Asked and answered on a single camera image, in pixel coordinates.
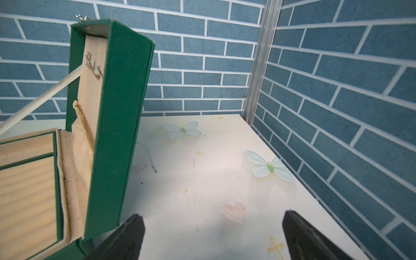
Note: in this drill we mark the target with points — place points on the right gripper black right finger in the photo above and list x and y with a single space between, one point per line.
305 242

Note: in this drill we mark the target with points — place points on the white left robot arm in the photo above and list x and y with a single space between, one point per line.
39 101

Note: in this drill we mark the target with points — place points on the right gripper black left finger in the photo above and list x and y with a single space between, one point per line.
123 244

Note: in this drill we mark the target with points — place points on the green jewelry box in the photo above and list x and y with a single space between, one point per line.
62 188

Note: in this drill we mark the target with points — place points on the aluminium right corner post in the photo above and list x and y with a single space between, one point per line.
270 18

